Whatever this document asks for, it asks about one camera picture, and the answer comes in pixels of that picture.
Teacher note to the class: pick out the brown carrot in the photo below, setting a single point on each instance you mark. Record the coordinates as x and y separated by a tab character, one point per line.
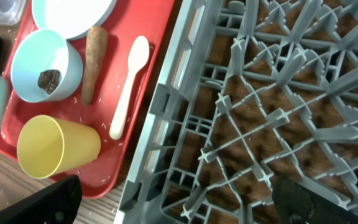
95	51

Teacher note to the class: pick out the light blue small bowl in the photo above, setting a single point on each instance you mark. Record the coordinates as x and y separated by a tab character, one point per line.
40	51

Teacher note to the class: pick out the white plastic spoon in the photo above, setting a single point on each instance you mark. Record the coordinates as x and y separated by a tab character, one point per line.
137	59

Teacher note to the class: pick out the grey dishwasher rack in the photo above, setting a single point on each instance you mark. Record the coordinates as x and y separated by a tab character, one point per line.
249	92

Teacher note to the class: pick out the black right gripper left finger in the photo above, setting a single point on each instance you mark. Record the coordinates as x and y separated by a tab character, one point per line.
56	204

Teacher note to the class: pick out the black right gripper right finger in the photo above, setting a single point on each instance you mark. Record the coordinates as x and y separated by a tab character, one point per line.
311	202

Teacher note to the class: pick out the clear plastic waste bin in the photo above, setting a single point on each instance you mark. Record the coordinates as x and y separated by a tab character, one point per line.
11	11

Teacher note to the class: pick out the red plastic tray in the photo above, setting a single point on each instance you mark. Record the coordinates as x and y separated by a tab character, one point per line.
128	20

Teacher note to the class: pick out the yellow plastic cup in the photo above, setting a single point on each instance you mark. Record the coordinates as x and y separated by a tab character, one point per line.
47	146

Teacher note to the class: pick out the dark brown food scrap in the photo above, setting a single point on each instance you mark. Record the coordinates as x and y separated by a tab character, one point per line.
49	80

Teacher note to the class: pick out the light blue plate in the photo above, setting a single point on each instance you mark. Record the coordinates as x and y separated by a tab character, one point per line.
71	18

